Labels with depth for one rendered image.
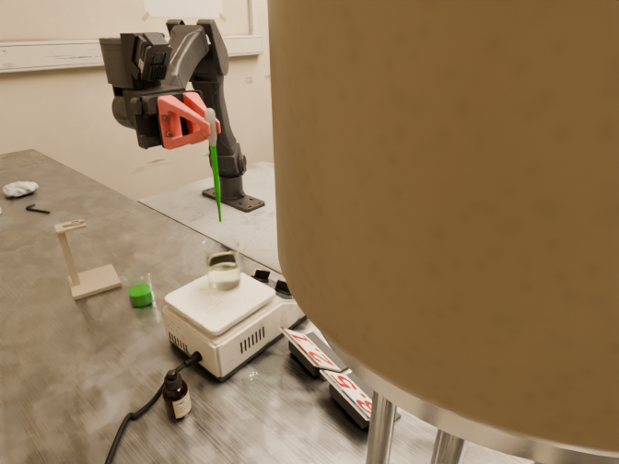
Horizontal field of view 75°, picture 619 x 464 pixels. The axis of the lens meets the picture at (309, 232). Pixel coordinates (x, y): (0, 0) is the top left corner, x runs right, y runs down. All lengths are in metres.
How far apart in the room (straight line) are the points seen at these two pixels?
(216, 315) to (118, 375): 0.17
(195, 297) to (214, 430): 0.18
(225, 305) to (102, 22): 1.61
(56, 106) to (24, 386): 1.42
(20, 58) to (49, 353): 1.32
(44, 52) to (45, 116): 0.24
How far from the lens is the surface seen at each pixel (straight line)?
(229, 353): 0.58
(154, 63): 0.61
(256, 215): 1.05
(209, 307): 0.59
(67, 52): 1.92
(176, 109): 0.55
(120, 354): 0.69
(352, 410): 0.55
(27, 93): 1.93
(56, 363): 0.72
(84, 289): 0.85
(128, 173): 2.12
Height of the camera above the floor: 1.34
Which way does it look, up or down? 27 degrees down
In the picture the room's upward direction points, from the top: straight up
